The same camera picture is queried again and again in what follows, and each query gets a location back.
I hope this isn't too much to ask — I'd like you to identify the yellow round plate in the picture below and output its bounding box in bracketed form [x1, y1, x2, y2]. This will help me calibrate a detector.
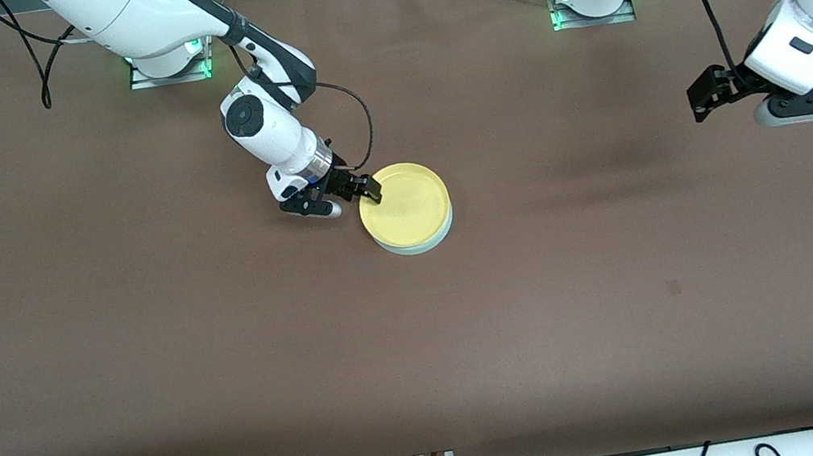
[352, 156, 458, 256]

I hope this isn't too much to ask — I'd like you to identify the pale green round plate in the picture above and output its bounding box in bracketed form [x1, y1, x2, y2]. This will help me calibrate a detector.
[370, 203, 460, 262]

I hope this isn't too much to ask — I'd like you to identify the brown table cover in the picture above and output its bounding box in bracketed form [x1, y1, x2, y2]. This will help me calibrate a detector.
[0, 0, 813, 456]

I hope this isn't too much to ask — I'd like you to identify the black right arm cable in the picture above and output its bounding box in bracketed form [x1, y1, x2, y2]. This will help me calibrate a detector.
[0, 0, 380, 226]

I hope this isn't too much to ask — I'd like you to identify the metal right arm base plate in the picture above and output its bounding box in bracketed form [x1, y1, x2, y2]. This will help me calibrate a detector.
[125, 35, 214, 91]

